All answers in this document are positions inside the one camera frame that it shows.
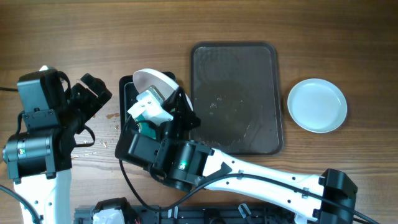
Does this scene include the dark brown serving tray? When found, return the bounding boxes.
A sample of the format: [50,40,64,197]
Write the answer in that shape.
[190,41,284,156]

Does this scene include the white plate stain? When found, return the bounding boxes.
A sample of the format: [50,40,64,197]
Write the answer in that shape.
[132,68,179,100]

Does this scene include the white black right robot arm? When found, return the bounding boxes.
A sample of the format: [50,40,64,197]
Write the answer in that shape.
[115,87,358,223]

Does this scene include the black water tub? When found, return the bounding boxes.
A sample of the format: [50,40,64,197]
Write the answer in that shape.
[116,72,177,149]

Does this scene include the white plate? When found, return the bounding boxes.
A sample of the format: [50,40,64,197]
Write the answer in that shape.
[287,78,348,134]

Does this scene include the green yellow sponge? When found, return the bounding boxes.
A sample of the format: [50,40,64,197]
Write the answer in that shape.
[134,115,157,139]

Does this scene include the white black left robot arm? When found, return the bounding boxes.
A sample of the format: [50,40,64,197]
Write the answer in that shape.
[2,67,112,223]

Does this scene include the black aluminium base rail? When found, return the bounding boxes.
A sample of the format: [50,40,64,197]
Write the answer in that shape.
[73,197,308,224]

